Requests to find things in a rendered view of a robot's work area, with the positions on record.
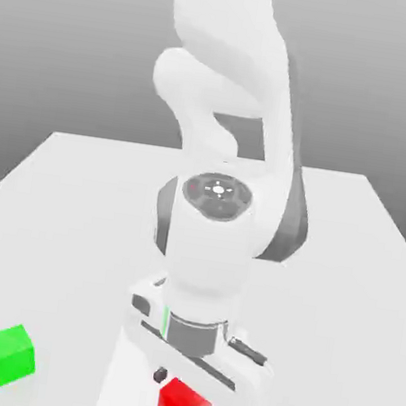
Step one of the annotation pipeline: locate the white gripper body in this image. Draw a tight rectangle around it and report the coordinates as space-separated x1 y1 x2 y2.
111 311 281 406

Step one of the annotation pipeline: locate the small red cube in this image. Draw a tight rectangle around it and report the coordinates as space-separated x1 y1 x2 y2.
157 374 218 406

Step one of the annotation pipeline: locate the small green cube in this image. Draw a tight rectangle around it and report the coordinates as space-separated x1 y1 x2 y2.
0 320 42 392

